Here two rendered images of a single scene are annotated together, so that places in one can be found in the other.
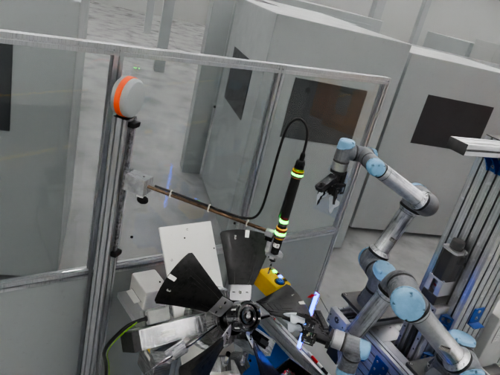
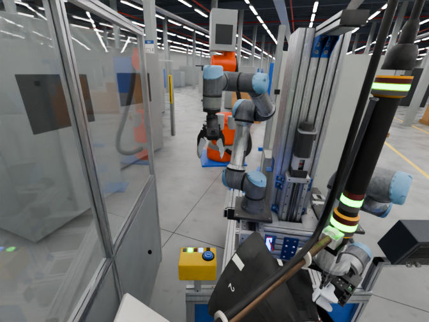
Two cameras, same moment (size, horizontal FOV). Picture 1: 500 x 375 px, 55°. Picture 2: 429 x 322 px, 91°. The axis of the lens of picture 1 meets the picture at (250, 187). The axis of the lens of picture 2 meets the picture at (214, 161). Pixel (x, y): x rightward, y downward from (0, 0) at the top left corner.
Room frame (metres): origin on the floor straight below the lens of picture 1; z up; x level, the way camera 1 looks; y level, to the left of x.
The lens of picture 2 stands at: (1.65, 0.26, 1.82)
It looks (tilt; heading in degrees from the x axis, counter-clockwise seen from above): 23 degrees down; 309
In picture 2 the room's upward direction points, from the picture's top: 2 degrees clockwise
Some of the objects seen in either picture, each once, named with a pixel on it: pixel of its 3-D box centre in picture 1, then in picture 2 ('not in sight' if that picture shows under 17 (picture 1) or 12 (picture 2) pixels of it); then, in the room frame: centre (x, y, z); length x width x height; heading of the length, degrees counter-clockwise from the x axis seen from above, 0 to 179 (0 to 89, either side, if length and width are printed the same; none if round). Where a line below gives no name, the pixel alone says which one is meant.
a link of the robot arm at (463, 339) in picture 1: (457, 347); not in sight; (1.71, -1.01, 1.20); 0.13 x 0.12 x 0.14; 179
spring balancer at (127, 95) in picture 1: (127, 97); not in sight; (1.82, 0.55, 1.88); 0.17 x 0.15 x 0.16; 131
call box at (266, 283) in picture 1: (271, 284); (198, 264); (2.11, -0.23, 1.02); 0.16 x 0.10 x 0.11; 41
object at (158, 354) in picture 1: (169, 350); not in sight; (1.48, 0.15, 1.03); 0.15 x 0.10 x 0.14; 41
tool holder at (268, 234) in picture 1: (274, 243); (334, 245); (1.66, -0.14, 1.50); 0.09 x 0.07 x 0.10; 76
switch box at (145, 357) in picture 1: (155, 354); not in sight; (1.76, 0.24, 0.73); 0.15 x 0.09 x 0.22; 41
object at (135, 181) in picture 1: (137, 182); not in sight; (1.80, 0.45, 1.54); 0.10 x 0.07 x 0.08; 76
